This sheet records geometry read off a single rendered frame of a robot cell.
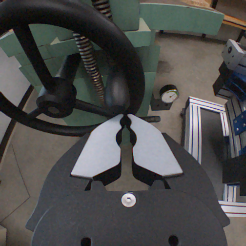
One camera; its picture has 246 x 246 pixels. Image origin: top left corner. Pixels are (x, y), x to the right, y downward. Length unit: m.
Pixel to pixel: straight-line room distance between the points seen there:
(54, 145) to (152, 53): 1.10
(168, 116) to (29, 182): 1.45
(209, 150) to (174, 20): 0.80
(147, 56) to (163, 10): 0.12
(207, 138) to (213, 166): 0.20
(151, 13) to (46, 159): 1.21
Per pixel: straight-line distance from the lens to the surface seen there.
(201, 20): 0.37
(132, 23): 0.22
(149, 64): 0.37
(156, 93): 0.45
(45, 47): 0.38
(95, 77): 0.24
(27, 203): 1.32
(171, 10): 0.33
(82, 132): 0.30
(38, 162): 1.27
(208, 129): 1.00
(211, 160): 0.92
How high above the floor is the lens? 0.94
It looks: 60 degrees down
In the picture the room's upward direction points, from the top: 7 degrees counter-clockwise
